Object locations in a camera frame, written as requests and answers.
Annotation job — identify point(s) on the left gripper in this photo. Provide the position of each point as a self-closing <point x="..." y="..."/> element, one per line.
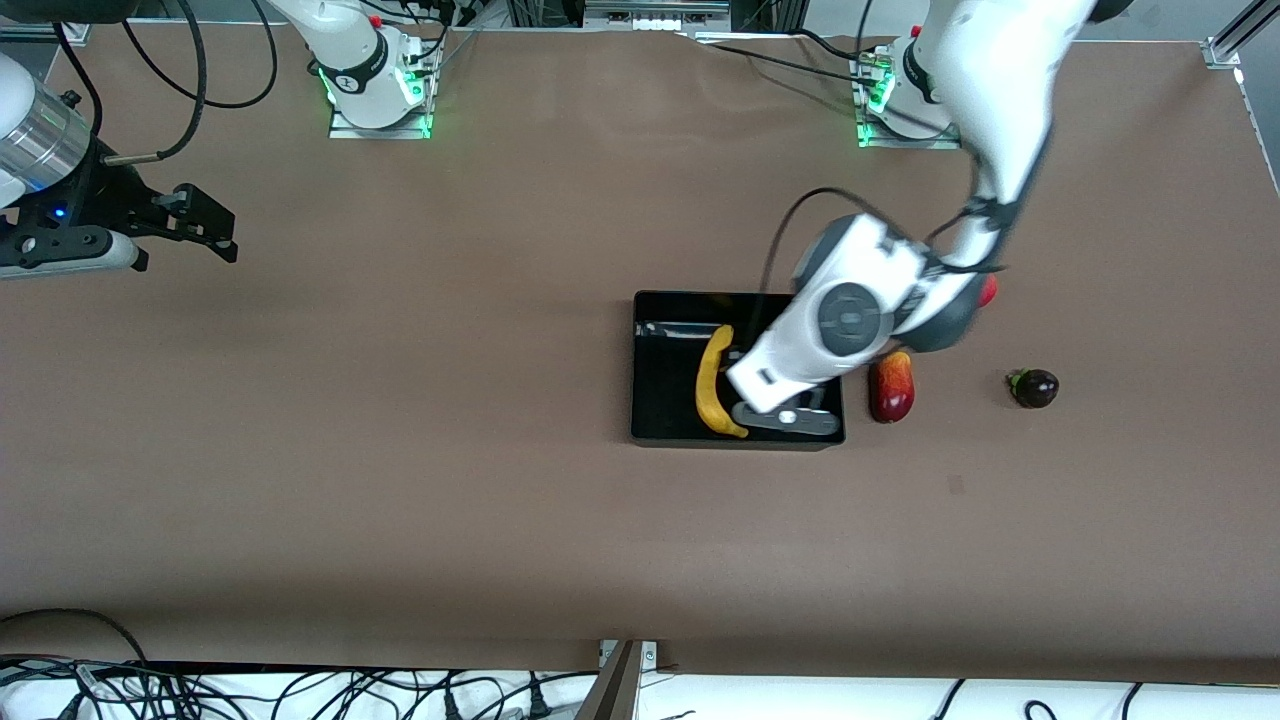
<point x="732" y="355"/>

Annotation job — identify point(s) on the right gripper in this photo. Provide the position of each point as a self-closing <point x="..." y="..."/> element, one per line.
<point x="103" y="200"/>

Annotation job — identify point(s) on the yellow banana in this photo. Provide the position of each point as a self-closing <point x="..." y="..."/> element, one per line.
<point x="708" y="395"/>

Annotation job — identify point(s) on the black plastic tray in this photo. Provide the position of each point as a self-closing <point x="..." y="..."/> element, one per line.
<point x="665" y="400"/>

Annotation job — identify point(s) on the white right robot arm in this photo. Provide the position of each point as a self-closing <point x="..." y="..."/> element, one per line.
<point x="350" y="50"/>

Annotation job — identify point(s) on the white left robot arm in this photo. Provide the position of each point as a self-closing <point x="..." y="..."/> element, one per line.
<point x="1000" y="90"/>

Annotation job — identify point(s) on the red mango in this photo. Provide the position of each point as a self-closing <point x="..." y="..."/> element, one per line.
<point x="890" y="395"/>

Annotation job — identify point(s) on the red pomegranate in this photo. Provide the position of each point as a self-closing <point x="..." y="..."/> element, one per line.
<point x="989" y="292"/>

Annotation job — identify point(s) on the dark purple mangosteen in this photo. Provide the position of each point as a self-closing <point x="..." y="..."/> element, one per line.
<point x="1037" y="389"/>

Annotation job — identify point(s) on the white power strip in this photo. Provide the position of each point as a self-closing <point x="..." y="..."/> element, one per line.
<point x="655" y="20"/>

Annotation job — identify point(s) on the diagonal metal bar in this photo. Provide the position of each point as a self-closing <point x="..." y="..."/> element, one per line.
<point x="615" y="695"/>

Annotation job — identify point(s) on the aluminium corner profile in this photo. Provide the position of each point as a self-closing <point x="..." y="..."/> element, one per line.
<point x="1235" y="40"/>

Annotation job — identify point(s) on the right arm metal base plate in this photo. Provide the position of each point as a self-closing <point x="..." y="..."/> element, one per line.
<point x="380" y="132"/>

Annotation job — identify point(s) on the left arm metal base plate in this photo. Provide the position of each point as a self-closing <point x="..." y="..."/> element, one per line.
<point x="905" y="143"/>

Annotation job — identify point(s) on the silver table edge bracket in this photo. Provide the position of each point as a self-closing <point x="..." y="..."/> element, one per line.
<point x="650" y="655"/>

